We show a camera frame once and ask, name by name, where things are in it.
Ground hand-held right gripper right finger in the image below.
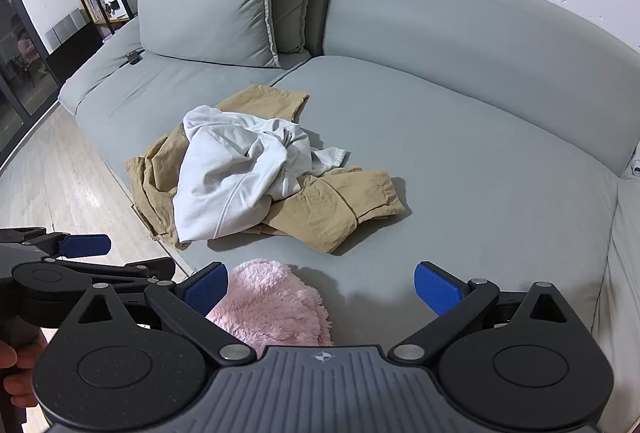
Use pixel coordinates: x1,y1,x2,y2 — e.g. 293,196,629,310
387,261,577,364

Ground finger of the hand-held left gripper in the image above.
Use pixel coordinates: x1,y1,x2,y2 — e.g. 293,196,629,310
64,260,177,287
22,233,112,261

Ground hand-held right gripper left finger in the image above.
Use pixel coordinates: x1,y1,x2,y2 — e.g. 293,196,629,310
65,261,257,364

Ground white t-shirt with script print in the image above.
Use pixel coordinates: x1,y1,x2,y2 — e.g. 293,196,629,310
172,105,349,244

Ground person's left hand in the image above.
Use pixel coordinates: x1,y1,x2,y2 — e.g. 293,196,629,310
0,335,47,414

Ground pink fluffy cloth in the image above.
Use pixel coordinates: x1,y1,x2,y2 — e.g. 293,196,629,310
206,258,335,355

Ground grey sofa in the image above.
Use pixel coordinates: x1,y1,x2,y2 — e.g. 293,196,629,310
57,0,640,419

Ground khaki pants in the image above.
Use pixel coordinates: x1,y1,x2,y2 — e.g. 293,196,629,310
125,84,407,255

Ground dark framed glass door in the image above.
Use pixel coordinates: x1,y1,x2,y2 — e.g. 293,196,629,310
0,0,62,166

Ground white appliance box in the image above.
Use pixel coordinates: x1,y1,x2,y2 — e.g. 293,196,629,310
100,0,132,22

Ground grey wall switch panel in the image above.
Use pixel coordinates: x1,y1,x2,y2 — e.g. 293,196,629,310
44,9,87,45

